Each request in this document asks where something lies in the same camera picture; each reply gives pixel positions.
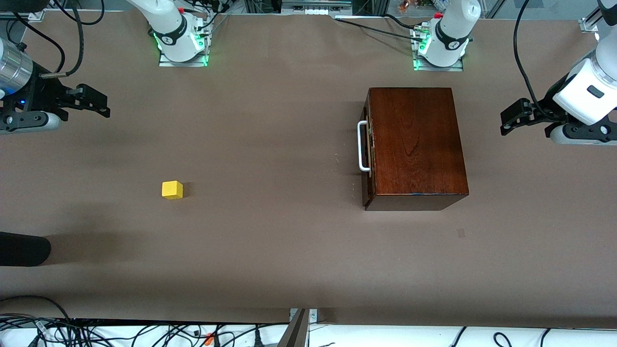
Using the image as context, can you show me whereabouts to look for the wooden drawer with white handle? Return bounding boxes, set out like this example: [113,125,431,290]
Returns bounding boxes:
[357,94,376,193]

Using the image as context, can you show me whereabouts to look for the dark wooden cabinet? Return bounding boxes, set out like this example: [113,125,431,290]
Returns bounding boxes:
[362,87,469,211]

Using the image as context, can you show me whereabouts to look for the black rounded object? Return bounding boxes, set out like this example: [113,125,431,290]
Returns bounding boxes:
[0,231,52,267]

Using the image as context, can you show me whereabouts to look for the dark grey metal beam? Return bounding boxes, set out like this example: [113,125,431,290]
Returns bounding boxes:
[277,308,310,347]

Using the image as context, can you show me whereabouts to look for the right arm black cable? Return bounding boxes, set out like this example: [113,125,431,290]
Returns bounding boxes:
[7,0,104,79]

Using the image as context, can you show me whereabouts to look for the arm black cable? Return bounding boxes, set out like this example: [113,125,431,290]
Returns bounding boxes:
[513,0,572,121]
[7,0,104,79]

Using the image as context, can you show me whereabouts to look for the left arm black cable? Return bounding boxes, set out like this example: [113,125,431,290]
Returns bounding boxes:
[513,0,572,121]

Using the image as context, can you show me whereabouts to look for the aluminium profile rail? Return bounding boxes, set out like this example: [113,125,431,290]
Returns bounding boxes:
[0,9,44,22]
[578,0,617,33]

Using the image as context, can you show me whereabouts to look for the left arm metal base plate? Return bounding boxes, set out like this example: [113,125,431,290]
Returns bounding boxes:
[413,57,465,72]

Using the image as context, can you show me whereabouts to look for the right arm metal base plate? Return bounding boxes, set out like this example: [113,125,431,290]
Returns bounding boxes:
[158,48,210,67]

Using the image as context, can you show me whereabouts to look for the black cable on table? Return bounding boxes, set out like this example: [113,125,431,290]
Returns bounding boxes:
[334,13,427,44]

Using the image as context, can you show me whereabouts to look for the black looped cable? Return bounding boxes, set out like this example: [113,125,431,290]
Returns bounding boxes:
[0,295,73,321]

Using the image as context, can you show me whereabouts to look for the black cable tangle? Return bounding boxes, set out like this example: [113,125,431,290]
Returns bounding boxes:
[0,316,290,347]

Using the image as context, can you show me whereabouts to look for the metal frame with white sockets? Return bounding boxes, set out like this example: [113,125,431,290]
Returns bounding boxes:
[281,0,353,17]

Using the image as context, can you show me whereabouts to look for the silver corner bracket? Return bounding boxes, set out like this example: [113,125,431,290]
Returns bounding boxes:
[289,308,319,324]

